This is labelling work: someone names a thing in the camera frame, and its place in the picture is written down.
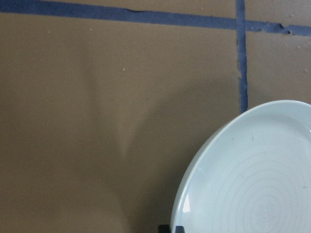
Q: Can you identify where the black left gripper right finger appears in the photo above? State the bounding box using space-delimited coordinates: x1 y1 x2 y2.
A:
175 226 185 233

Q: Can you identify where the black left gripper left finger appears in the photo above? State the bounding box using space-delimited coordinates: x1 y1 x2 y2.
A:
158 225 170 233

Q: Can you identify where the mint green plate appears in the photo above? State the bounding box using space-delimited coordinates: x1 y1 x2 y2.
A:
170 100 311 233

